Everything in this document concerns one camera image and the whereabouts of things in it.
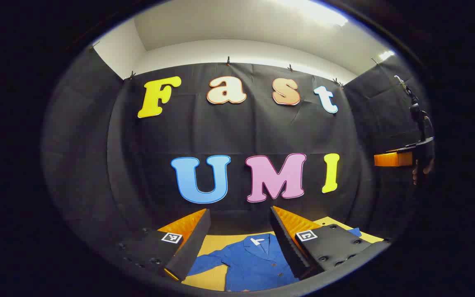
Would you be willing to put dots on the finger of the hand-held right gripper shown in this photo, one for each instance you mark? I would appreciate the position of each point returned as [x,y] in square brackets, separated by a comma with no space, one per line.
[392,159]

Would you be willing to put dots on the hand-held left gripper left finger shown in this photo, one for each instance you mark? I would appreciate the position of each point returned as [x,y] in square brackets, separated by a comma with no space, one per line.
[194,243]

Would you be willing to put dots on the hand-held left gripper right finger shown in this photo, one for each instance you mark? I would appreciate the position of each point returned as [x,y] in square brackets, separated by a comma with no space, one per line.
[287,243]

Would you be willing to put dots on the small ceiling light panel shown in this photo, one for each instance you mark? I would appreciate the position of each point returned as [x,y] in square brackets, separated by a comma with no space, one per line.
[386,54]

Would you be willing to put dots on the black backdrop cloth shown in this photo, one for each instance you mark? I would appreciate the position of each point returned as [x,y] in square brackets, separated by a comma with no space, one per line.
[229,132]

